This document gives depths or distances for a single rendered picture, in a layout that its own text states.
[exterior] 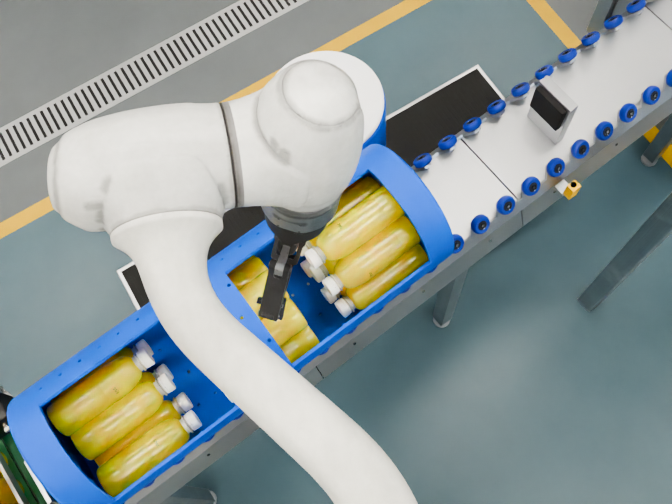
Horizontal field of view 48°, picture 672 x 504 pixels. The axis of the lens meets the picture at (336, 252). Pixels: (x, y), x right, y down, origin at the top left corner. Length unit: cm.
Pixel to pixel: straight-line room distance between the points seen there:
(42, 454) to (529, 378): 167
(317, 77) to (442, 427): 199
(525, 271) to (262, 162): 209
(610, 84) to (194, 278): 146
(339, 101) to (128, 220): 21
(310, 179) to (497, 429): 196
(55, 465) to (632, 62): 156
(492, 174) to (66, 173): 126
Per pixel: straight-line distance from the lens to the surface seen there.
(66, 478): 143
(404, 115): 275
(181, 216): 66
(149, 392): 153
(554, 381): 263
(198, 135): 68
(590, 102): 193
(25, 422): 146
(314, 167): 68
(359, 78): 178
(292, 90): 66
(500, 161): 181
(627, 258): 225
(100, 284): 284
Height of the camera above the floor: 253
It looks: 70 degrees down
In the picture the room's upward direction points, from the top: 10 degrees counter-clockwise
